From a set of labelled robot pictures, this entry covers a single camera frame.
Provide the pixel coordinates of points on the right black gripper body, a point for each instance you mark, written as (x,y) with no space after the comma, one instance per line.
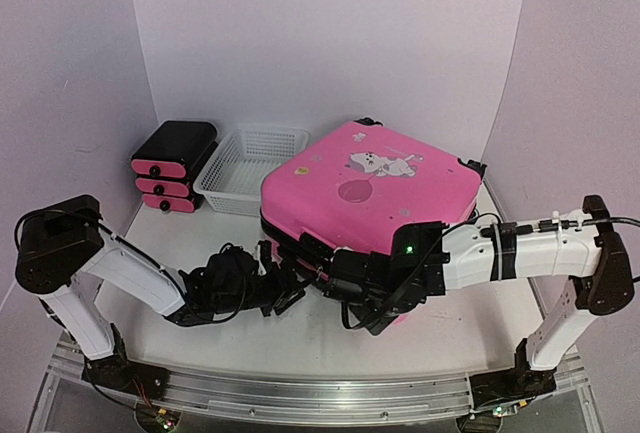
(385,316)

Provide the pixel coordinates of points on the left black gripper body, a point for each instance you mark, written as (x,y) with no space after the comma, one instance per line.
(274,295)

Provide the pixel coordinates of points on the pink hard-shell suitcase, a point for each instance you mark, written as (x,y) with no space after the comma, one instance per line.
(355,187)

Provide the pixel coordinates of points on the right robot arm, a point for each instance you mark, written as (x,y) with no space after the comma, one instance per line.
(581,246)

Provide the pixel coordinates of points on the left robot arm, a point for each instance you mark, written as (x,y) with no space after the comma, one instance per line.
(60,244)

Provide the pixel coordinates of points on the white plastic mesh basket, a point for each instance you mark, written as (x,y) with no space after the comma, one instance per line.
(231,178)

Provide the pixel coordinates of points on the black pink drawer organizer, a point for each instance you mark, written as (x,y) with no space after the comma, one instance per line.
(169,162)

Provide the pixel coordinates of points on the small green circuit board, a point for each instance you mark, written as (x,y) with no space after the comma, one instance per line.
(165,419)

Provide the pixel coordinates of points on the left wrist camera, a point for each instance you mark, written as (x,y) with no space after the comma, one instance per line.
(263,255)

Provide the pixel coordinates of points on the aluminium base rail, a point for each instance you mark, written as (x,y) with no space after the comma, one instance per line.
(323,402)

